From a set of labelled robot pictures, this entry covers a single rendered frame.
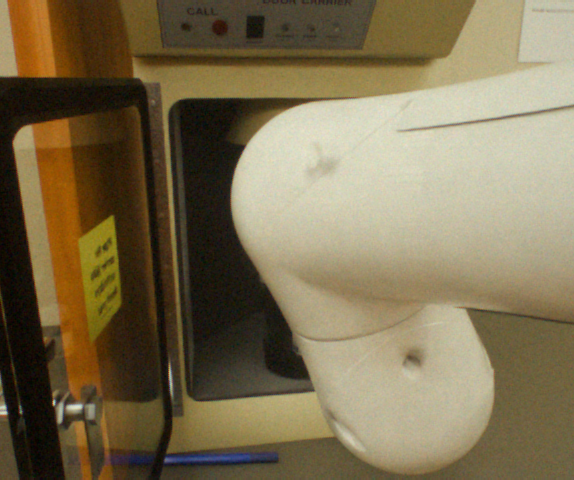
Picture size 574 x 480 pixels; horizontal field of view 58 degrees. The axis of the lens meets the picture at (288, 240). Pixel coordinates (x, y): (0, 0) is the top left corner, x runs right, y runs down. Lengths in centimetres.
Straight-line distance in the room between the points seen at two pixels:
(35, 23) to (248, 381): 46
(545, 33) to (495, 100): 100
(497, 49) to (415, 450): 93
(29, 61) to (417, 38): 35
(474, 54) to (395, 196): 93
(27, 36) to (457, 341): 39
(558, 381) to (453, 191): 77
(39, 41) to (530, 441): 71
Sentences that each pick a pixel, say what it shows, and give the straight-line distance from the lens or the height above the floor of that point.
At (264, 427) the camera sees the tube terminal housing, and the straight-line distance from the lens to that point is 70.
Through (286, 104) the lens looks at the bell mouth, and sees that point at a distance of 60.
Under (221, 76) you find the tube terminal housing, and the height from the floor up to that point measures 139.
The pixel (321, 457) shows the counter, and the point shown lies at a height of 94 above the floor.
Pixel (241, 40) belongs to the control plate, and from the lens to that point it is 52.
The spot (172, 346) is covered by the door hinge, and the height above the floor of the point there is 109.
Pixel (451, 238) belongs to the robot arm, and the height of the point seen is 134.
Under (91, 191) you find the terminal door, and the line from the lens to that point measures 38.
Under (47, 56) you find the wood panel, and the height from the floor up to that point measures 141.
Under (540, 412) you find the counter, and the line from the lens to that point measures 85.
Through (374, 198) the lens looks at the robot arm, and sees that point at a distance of 20.
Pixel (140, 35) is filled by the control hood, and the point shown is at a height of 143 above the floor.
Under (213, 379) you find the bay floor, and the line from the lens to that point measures 70.
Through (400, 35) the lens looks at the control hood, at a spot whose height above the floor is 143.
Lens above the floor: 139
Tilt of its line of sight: 17 degrees down
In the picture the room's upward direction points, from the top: straight up
